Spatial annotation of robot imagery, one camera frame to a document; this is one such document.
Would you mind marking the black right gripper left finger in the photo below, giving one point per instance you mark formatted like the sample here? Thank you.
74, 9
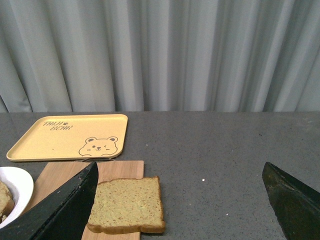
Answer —
62, 215

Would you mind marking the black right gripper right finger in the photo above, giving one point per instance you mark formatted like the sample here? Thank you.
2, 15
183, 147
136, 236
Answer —
295, 204

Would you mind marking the white round plate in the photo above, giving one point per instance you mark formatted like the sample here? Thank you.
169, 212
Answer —
21, 185

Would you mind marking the bread slice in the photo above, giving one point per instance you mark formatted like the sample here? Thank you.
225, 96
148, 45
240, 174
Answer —
123, 206
7, 203

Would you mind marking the bamboo cutting board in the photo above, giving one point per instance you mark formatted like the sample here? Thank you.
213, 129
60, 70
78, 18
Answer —
56, 174

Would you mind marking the yellow bear tray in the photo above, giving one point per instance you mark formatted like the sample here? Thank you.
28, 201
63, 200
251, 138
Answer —
71, 137

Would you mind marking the grey curtain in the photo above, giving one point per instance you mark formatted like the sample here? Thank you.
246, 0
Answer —
159, 55

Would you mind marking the metal cutting board handle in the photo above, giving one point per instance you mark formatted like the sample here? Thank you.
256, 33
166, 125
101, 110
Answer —
97, 159

